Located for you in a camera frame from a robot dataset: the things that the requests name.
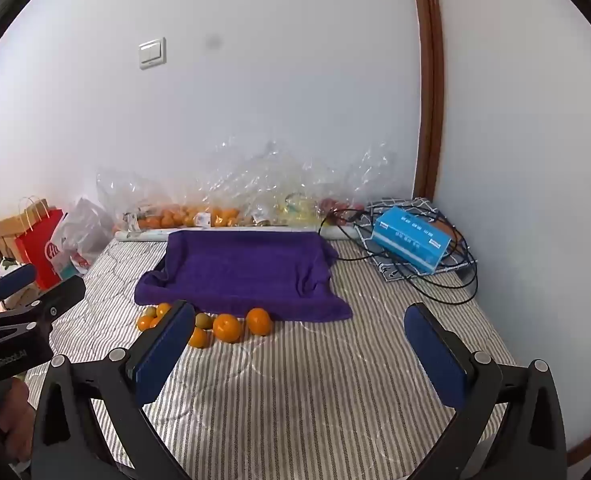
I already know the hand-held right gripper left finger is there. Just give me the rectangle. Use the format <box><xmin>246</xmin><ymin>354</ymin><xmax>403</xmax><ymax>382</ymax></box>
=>
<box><xmin>30</xmin><ymin>300</ymin><xmax>196</xmax><ymax>480</ymax></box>

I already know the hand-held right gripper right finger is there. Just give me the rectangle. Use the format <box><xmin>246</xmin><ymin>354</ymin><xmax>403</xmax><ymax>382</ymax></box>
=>
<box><xmin>404</xmin><ymin>302</ymin><xmax>569</xmax><ymax>480</ymax></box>

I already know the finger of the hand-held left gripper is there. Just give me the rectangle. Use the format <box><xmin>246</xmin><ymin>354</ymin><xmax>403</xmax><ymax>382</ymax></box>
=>
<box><xmin>0</xmin><ymin>263</ymin><xmax>37</xmax><ymax>308</ymax></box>
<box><xmin>28</xmin><ymin>275</ymin><xmax>86</xmax><ymax>331</ymax></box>

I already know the large orange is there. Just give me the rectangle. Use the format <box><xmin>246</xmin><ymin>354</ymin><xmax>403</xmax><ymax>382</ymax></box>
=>
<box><xmin>245</xmin><ymin>307</ymin><xmax>274</xmax><ymax>337</ymax></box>
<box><xmin>212</xmin><ymin>313</ymin><xmax>243</xmax><ymax>344</ymax></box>

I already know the purple towel covered tray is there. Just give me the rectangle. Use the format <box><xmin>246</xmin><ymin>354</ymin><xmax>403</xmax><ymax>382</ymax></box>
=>
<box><xmin>134</xmin><ymin>229</ymin><xmax>353</xmax><ymax>323</ymax></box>

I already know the person's left hand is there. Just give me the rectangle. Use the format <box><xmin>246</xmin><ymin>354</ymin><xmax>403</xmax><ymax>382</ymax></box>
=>
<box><xmin>0</xmin><ymin>377</ymin><xmax>37</xmax><ymax>461</ymax></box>

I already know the red paper bag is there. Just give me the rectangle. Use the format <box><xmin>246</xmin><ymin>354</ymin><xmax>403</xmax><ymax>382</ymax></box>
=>
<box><xmin>15</xmin><ymin>207</ymin><xmax>68</xmax><ymax>290</ymax></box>

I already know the brown paper bag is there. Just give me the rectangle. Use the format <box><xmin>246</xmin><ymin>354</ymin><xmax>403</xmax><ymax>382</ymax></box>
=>
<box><xmin>0</xmin><ymin>197</ymin><xmax>51</xmax><ymax>261</ymax></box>

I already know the white plastic bag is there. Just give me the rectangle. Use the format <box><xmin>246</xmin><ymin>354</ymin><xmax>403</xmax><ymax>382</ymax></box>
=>
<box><xmin>50</xmin><ymin>197</ymin><xmax>116</xmax><ymax>278</ymax></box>

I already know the blue tissue box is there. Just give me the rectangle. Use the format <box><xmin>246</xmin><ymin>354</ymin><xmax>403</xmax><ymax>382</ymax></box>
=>
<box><xmin>372</xmin><ymin>205</ymin><xmax>455</xmax><ymax>276</ymax></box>

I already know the clear bag of oranges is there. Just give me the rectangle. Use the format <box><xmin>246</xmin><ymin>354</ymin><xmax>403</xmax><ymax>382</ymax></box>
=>
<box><xmin>96</xmin><ymin>167</ymin><xmax>198</xmax><ymax>235</ymax></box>
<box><xmin>195</xmin><ymin>140</ymin><xmax>243</xmax><ymax>228</ymax></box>

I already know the striped mattress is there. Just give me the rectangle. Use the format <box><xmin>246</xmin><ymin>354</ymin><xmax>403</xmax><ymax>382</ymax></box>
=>
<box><xmin>25</xmin><ymin>237</ymin><xmax>519</xmax><ymax>480</ymax></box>

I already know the grey patterned cloth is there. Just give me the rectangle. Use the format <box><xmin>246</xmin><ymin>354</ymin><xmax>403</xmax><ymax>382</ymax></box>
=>
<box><xmin>358</xmin><ymin>196</ymin><xmax>463</xmax><ymax>283</ymax></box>

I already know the clear bag of brown fruit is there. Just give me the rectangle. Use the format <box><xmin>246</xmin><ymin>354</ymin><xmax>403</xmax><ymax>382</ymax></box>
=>
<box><xmin>240</xmin><ymin>140</ymin><xmax>281</xmax><ymax>228</ymax></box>

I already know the clear bag of yellow fruit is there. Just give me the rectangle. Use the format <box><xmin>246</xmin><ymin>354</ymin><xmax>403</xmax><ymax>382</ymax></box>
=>
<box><xmin>270</xmin><ymin>160</ymin><xmax>326</xmax><ymax>228</ymax></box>

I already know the black cable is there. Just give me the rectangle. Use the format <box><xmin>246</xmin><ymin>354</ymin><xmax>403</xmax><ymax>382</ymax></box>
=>
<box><xmin>319</xmin><ymin>202</ymin><xmax>479</xmax><ymax>306</ymax></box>

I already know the white light switch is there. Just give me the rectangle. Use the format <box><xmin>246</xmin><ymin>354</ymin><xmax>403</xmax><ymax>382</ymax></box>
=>
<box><xmin>138</xmin><ymin>36</ymin><xmax>167</xmax><ymax>70</ymax></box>

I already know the brown wooden door frame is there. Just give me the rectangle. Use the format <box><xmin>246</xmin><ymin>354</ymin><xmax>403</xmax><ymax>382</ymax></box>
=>
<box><xmin>409</xmin><ymin>0</ymin><xmax>446</xmax><ymax>201</ymax></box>

